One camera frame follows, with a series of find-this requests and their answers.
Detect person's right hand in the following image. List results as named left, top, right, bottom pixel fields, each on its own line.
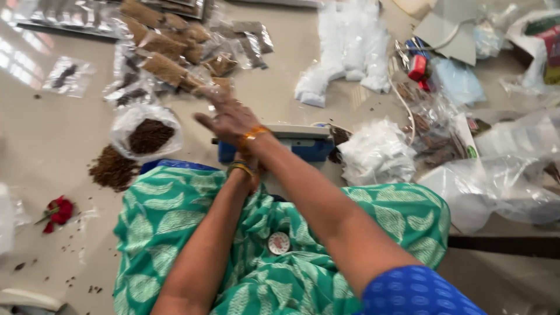
left=193, top=87, right=266, bottom=146

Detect person's left hand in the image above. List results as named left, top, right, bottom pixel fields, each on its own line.
left=246, top=163, right=267, bottom=196

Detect gold and blue wrist bangles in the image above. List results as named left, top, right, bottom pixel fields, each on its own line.
left=226, top=160, right=258, bottom=179

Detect orange wrist bangles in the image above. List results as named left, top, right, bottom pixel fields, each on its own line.
left=236, top=126, right=272, bottom=155

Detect blue heat sealer machine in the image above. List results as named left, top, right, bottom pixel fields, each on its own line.
left=212, top=124, right=337, bottom=165

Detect round white badge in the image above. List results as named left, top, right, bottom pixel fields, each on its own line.
left=267, top=232, right=291, bottom=256

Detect blue plastic sheet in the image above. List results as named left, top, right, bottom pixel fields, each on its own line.
left=139, top=158, right=221, bottom=176

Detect open plastic bag of seeds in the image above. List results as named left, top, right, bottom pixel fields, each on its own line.
left=109, top=104, right=184, bottom=161

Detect pile of brown seed packets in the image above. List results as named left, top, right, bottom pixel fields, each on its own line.
left=115, top=0, right=275, bottom=98

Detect green leaf-print sari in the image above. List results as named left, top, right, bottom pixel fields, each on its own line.
left=112, top=166, right=452, bottom=315

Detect cluster of dark spice packets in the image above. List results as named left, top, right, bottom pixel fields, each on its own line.
left=102, top=43, right=155, bottom=108

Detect crumpled pile of white pouches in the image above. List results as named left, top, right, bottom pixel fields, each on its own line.
left=337, top=118, right=418, bottom=186

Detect heap of loose brown seeds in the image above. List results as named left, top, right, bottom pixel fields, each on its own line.
left=88, top=145, right=141, bottom=193

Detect heap of empty white pouches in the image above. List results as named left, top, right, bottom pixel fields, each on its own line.
left=294, top=0, right=392, bottom=108

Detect small clear dark spice packet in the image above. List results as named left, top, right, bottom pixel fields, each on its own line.
left=42, top=56, right=96, bottom=99

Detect clear bag of brown bark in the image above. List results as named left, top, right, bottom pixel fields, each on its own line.
left=396, top=81, right=471, bottom=169

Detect flat sheet of clear packets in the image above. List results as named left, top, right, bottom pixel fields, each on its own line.
left=15, top=0, right=208, bottom=41

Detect red rose flower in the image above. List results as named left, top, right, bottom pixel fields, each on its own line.
left=34, top=195, right=75, bottom=235

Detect red and blue hand tool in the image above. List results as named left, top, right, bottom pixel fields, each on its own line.
left=405, top=37, right=435, bottom=92

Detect blue dotted blouse sleeve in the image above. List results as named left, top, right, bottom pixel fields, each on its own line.
left=354, top=265, right=488, bottom=315

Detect scattered seeds on floor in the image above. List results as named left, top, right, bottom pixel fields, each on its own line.
left=13, top=221, right=121, bottom=295

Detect light blue plastic bag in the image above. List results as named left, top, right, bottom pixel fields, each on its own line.
left=431, top=57, right=487, bottom=107

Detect grey cardboard sheet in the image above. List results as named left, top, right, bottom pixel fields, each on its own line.
left=412, top=12, right=478, bottom=67

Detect large clear plastic bag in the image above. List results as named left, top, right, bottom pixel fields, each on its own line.
left=416, top=107, right=560, bottom=235

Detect white plastic object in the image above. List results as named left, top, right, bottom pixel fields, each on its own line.
left=0, top=288, right=66, bottom=315

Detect small crumpled clear bag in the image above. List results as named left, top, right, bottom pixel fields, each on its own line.
left=472, top=3, right=521, bottom=60

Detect white bag of goods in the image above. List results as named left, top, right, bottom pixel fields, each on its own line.
left=501, top=10, right=560, bottom=95

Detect white power cable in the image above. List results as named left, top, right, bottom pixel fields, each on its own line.
left=387, top=20, right=465, bottom=147

